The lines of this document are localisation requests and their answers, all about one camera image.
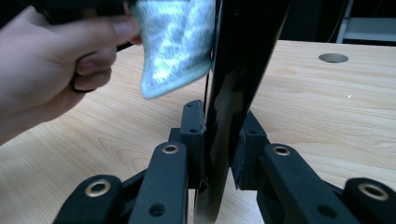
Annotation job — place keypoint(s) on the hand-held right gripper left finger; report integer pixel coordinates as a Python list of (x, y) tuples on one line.
[(194, 149)]

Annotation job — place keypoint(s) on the black plate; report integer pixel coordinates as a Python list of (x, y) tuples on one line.
[(236, 62)]

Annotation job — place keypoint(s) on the pale blue striped towel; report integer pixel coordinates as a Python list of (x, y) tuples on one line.
[(174, 46)]

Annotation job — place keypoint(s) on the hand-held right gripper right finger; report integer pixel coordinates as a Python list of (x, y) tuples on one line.
[(249, 161)]

